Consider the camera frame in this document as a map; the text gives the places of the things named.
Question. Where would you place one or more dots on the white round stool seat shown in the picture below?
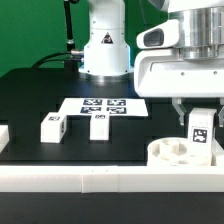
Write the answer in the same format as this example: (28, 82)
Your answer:
(174, 152)

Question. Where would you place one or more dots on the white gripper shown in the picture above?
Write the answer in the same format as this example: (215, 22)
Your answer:
(159, 70)

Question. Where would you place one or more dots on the white marker tag sheet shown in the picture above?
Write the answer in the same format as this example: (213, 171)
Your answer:
(115, 106)

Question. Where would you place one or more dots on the white U-shaped boundary wall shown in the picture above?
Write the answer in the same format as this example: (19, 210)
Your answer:
(92, 179)

